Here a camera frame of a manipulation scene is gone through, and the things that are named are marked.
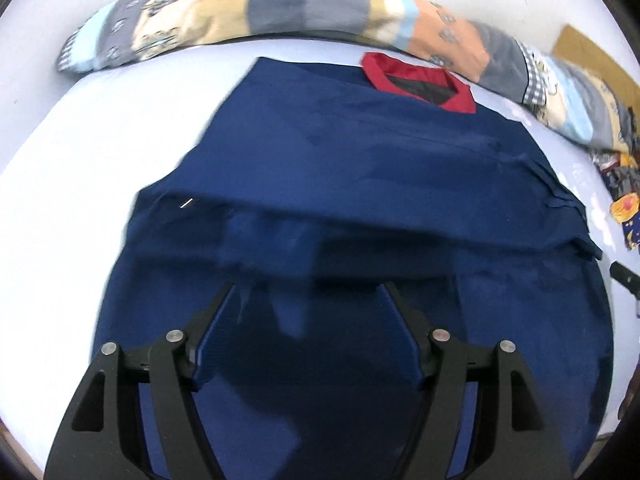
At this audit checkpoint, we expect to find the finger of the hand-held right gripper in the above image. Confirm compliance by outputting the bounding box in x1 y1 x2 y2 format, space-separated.
609 259 640 298

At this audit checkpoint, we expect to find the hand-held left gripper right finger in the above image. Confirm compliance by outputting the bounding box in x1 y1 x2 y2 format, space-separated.
382 282 573 480

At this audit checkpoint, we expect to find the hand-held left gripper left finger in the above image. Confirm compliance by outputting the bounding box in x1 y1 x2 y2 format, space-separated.
44 284 238 480

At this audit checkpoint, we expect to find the light blue bed sheet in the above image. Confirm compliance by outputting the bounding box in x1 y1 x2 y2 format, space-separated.
0 30 640 466

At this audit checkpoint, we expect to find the long patchwork pillow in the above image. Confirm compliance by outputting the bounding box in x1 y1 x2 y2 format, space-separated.
57 0 638 153

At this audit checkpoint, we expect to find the colourful printed cloth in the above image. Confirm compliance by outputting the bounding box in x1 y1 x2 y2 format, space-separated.
590 149 640 252

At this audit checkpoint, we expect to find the navy blue red-collared shirt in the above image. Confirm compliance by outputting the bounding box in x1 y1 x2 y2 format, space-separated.
92 51 615 480

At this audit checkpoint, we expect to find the brown board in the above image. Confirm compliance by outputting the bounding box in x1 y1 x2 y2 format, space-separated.
550 24 640 111

